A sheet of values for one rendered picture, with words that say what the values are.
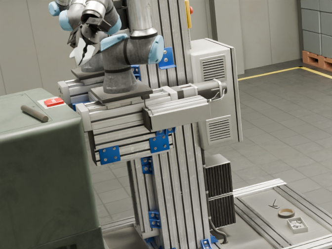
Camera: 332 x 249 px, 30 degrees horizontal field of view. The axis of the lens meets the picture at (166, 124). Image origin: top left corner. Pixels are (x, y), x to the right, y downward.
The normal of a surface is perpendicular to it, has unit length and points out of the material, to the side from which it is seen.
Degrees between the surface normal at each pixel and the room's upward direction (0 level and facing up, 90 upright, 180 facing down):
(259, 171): 0
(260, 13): 90
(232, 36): 90
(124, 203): 0
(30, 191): 90
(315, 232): 0
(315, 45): 90
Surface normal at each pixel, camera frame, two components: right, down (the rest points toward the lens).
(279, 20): 0.32, 0.26
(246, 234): -0.12, -0.94
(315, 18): -0.95, 0.20
